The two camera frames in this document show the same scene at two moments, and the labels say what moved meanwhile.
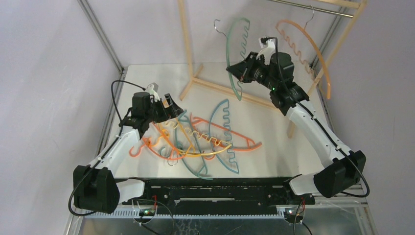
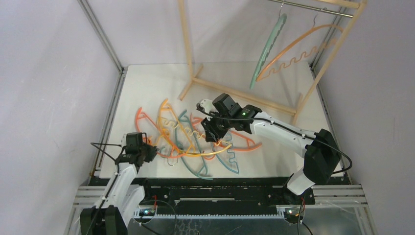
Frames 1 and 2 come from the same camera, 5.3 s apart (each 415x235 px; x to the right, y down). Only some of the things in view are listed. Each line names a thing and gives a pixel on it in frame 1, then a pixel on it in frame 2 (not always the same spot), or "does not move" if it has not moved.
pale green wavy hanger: [242, 56] -> [269, 48]
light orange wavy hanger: [305, 26] -> [314, 50]
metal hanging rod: [312, 9] does not move
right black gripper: [245, 68] -> [213, 129]
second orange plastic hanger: [256, 144] does not move
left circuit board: [147, 212] does not move
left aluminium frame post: [114, 54] does not move
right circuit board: [290, 215] does not move
